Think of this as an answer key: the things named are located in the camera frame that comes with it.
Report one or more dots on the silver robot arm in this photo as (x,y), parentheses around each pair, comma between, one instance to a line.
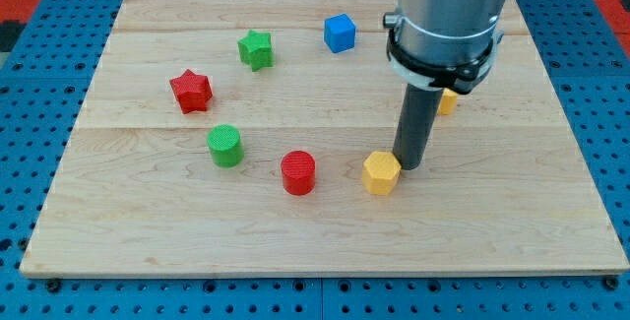
(443,44)

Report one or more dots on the wooden board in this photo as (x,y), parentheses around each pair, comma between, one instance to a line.
(502,190)

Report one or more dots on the red cylinder block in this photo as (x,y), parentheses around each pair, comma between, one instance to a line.
(298,170)

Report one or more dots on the yellow hexagon block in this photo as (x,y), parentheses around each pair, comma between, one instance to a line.
(380,173)

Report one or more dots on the green cylinder block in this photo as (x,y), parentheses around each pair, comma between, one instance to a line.
(224,142)

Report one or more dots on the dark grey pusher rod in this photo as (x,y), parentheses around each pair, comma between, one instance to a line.
(415,124)

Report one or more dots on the green star block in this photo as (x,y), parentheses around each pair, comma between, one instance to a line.
(256,50)

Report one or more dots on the blue cube block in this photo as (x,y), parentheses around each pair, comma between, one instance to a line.
(339,33)

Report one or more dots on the red star block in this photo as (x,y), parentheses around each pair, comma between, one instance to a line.
(192,91)

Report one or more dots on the yellow block behind rod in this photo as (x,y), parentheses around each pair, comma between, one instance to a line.
(448,102)

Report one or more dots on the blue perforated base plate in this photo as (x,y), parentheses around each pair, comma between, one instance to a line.
(49,51)

